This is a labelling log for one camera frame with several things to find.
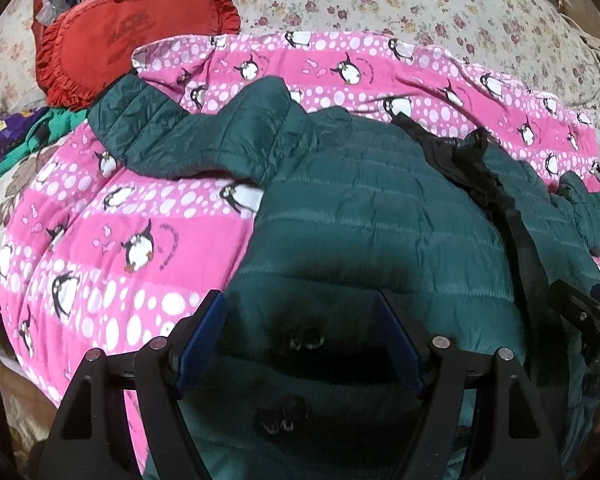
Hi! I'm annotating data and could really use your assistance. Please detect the dark green quilted puffer jacket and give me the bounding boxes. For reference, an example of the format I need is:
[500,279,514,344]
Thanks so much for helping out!
[87,75,600,479]

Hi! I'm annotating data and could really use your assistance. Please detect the pink penguin print blanket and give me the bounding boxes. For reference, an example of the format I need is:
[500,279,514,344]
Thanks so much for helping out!
[0,32,600,401]

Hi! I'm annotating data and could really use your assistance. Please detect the purple patterned cloth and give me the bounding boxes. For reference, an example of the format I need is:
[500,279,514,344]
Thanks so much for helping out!
[0,107,48,162]

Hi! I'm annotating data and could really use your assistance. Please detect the beige floral bed sheet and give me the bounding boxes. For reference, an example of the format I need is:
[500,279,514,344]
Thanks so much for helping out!
[0,0,600,141]

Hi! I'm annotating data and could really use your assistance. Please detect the green garment at bedside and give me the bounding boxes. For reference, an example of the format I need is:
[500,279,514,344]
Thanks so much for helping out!
[0,107,86,177]

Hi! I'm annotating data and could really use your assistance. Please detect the red ruffled pillow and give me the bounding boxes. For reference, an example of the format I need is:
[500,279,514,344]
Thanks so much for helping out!
[35,0,240,110]

